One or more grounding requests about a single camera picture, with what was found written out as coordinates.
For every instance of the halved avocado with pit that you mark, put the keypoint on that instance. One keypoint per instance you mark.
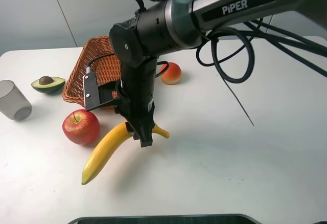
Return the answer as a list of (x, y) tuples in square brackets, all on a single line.
[(48, 85)]

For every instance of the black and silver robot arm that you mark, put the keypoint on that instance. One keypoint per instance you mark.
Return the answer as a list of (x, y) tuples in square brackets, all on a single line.
[(166, 26)]

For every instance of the grey translucent plastic cup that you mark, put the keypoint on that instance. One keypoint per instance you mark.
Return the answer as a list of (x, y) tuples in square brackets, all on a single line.
[(14, 105)]

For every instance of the orange wicker basket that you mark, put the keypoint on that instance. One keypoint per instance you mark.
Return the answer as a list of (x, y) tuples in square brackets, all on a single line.
[(106, 68)]

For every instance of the red apple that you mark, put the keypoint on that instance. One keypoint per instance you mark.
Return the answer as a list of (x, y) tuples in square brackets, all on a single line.
[(81, 127)]

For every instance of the yellow banana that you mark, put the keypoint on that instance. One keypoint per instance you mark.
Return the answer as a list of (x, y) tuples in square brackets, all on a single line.
[(103, 152)]

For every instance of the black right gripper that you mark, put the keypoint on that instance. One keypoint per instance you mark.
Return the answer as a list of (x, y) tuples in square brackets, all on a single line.
[(135, 91)]

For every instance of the orange round bread bun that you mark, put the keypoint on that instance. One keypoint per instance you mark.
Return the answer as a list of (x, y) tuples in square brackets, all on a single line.
[(172, 75)]

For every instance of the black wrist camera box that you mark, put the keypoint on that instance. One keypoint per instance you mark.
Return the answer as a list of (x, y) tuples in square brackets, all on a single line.
[(95, 95)]

